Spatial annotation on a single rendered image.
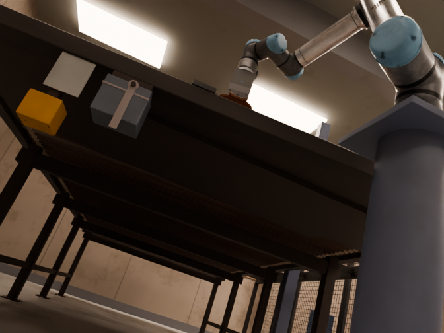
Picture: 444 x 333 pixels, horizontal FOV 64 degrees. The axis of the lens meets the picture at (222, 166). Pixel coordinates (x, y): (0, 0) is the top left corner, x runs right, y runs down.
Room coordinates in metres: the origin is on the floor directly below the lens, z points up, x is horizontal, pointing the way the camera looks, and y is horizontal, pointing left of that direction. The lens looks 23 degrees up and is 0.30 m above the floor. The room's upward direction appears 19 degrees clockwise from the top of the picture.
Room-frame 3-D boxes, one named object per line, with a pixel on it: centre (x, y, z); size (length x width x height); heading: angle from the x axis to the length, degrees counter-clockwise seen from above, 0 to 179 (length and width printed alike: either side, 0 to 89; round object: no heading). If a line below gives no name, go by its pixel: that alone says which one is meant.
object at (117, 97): (0.92, 0.33, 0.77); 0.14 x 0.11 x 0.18; 97
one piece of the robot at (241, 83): (1.17, 0.03, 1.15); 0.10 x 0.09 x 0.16; 178
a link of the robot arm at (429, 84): (0.76, -0.45, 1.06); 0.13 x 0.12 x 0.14; 128
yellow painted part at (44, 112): (0.89, 0.51, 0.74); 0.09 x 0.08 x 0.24; 97
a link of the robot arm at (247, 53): (1.16, 0.03, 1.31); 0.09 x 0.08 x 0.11; 38
